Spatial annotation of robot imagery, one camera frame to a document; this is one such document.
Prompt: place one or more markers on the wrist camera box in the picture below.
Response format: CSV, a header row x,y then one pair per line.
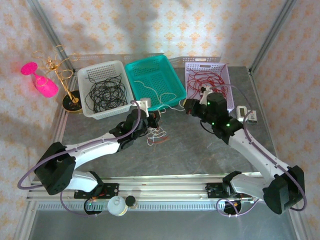
x,y
144,106
205,96

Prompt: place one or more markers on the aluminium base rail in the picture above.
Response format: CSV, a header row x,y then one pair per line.
x,y
162,187

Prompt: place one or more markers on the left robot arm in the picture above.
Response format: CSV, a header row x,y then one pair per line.
x,y
95,147

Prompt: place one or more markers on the pink wine glass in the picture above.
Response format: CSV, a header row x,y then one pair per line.
x,y
46,86

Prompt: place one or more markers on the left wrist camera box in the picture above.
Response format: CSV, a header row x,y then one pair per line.
x,y
144,106

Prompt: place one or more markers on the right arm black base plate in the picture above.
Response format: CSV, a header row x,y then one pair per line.
x,y
213,190

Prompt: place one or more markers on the white plastic basket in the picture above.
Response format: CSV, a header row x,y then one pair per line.
x,y
105,67

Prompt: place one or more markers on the black round cap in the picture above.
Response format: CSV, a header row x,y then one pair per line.
x,y
130,201

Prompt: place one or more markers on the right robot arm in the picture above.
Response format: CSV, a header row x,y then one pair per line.
x,y
255,155

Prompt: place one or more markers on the teal plastic basket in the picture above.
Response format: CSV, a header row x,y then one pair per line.
x,y
155,70

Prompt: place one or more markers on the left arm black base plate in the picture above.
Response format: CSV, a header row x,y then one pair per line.
x,y
110,190

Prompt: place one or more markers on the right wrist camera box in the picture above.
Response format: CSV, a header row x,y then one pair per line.
x,y
205,96

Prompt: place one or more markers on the white digital timer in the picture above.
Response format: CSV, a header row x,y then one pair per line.
x,y
241,112

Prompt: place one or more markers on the aluminium frame post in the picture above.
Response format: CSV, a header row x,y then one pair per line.
x,y
271,35
50,32

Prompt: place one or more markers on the lilac plastic basket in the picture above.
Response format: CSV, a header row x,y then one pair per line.
x,y
197,67

